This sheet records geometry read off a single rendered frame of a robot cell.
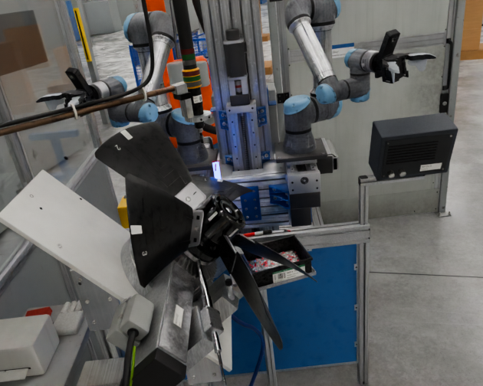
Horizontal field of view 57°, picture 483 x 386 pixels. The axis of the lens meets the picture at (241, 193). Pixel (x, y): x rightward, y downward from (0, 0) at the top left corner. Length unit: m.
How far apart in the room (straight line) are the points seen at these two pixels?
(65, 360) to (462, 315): 2.04
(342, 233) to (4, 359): 1.18
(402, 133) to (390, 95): 1.59
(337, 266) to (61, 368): 1.07
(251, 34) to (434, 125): 0.88
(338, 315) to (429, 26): 1.95
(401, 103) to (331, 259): 1.64
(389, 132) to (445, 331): 1.34
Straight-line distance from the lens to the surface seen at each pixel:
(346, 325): 2.06
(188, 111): 1.13
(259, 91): 2.11
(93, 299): 1.25
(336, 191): 3.31
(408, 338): 2.55
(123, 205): 1.66
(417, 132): 1.61
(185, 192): 1.18
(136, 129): 1.26
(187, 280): 1.12
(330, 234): 1.75
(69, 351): 1.43
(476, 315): 2.76
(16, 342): 1.36
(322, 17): 1.94
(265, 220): 2.11
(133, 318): 0.97
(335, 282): 1.90
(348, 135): 3.17
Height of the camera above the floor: 1.76
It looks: 26 degrees down
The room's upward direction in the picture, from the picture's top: 7 degrees counter-clockwise
